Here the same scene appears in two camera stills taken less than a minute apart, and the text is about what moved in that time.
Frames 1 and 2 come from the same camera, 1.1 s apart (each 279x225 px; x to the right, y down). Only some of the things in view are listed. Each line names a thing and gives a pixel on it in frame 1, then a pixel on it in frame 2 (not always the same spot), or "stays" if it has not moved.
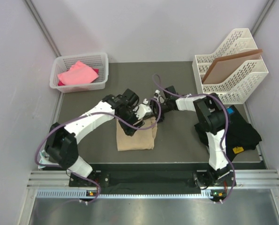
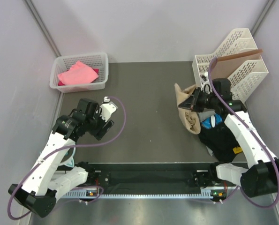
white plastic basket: x=79 y=72 stays
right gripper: x=162 y=117 to x=190 y=102
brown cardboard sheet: x=221 y=68 stays
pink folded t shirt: x=79 y=73 stays
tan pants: x=142 y=139 to x=191 y=118
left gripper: x=135 y=120 to x=100 y=132
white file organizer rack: x=240 y=88 stays
